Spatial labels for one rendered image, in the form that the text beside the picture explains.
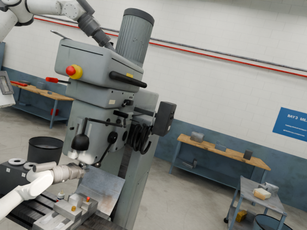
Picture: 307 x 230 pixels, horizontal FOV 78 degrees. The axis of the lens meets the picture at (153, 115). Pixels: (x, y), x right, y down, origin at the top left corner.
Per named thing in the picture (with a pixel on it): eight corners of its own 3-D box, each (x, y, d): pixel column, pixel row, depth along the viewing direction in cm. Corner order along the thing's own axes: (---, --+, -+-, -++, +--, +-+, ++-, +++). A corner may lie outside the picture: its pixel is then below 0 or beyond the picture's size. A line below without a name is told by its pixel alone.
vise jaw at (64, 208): (74, 222, 101) (75, 215, 100) (52, 210, 105) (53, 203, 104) (81, 216, 106) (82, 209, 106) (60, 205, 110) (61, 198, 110)
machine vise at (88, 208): (53, 249, 90) (58, 229, 89) (30, 235, 94) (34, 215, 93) (96, 211, 124) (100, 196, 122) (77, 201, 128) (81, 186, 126)
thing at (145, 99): (120, 119, 111) (129, 86, 109) (88, 108, 116) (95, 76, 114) (154, 113, 188) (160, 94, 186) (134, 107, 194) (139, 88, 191)
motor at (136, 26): (135, 65, 112) (150, 10, 108) (106, 57, 117) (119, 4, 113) (145, 70, 132) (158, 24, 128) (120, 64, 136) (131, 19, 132)
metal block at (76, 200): (75, 210, 107) (77, 201, 107) (66, 206, 109) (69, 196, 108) (81, 206, 112) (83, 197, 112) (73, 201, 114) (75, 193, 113)
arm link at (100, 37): (97, 51, 104) (80, 33, 99) (110, 39, 105) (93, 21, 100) (100, 49, 92) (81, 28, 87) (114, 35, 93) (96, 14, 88)
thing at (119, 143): (113, 154, 114) (124, 113, 110) (79, 141, 119) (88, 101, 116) (125, 147, 132) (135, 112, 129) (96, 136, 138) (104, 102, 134)
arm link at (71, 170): (86, 167, 102) (65, 171, 92) (82, 183, 103) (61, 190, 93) (72, 158, 108) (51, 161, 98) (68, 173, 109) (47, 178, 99)
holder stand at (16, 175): (27, 202, 115) (34, 172, 112) (-6, 191, 116) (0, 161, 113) (41, 192, 127) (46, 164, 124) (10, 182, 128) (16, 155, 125)
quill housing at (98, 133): (91, 168, 96) (105, 107, 92) (58, 154, 101) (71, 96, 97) (109, 158, 114) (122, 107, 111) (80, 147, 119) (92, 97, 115)
